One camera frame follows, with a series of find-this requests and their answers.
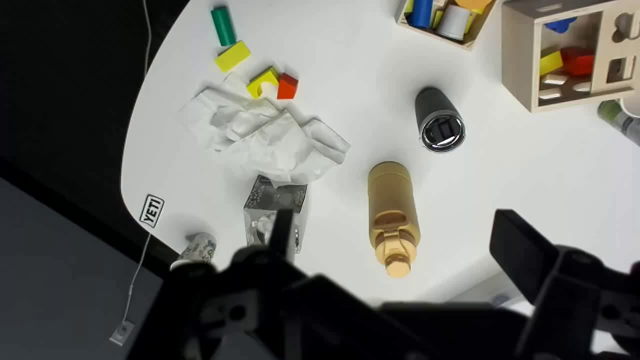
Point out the wooden toy box sliding lid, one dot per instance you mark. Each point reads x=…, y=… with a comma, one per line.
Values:
x=611, y=50

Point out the yellow orange wooden block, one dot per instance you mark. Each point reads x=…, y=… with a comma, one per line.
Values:
x=477, y=4

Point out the silver metal knob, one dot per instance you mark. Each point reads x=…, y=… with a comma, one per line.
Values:
x=196, y=248

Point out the open wooden tray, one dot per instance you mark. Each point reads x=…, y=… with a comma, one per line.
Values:
x=474, y=32

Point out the YETI sticker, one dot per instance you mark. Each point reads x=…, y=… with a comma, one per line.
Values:
x=152, y=210

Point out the blue wooden cylinder block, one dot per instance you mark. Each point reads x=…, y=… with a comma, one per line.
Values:
x=421, y=12

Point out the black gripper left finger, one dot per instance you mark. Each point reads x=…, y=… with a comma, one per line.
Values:
x=283, y=233

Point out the red wooden block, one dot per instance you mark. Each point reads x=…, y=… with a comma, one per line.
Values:
x=286, y=86
x=579, y=61

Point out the yellow wooden rectangular block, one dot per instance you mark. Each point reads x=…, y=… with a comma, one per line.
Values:
x=233, y=57

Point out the yellow wooden arch block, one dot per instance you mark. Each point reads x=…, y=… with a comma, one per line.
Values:
x=259, y=80

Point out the green wooden cylinder block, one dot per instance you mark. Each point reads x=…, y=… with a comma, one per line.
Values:
x=225, y=24

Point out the dark grey cylindrical tumbler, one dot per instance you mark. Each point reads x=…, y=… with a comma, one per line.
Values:
x=438, y=119

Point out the crumpled clear plastic bag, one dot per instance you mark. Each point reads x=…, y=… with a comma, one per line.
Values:
x=267, y=130

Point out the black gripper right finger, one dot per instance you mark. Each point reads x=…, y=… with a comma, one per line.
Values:
x=527, y=257

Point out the white wooden cylinder block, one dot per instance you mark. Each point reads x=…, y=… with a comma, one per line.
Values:
x=457, y=21

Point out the wooden shape sorter toy box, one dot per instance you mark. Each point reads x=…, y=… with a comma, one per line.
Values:
x=520, y=61

